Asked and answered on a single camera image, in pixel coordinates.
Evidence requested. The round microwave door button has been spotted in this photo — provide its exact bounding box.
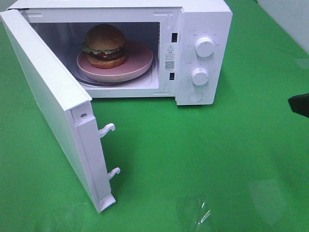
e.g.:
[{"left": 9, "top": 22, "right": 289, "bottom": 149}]
[{"left": 189, "top": 91, "right": 204, "bottom": 102}]

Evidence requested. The pink plate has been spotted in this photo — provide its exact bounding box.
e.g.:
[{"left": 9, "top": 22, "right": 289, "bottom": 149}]
[{"left": 77, "top": 40, "right": 154, "bottom": 72}]

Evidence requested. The burger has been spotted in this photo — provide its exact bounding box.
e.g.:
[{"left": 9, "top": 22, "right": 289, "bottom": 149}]
[{"left": 83, "top": 24, "right": 126, "bottom": 69}]

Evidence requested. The white microwave knob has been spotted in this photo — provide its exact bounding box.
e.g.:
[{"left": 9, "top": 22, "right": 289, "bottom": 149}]
[
  {"left": 192, "top": 68, "right": 209, "bottom": 86},
  {"left": 195, "top": 36, "right": 214, "bottom": 58}
]

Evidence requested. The glass microwave turntable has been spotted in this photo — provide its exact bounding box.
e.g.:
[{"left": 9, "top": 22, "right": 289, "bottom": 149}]
[{"left": 75, "top": 64, "right": 158, "bottom": 88}]

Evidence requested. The white microwave door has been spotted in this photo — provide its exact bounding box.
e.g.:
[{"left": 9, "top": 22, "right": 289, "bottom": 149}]
[{"left": 0, "top": 10, "right": 120, "bottom": 212}]

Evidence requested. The white microwave oven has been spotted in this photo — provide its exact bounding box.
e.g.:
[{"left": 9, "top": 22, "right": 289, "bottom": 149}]
[{"left": 6, "top": 0, "right": 233, "bottom": 105}]

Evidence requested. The green table cloth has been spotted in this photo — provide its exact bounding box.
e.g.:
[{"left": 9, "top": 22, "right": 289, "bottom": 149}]
[{"left": 0, "top": 0, "right": 309, "bottom": 232}]

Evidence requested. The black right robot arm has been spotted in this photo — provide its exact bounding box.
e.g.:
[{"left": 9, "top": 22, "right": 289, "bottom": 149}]
[{"left": 288, "top": 93, "right": 309, "bottom": 117}]

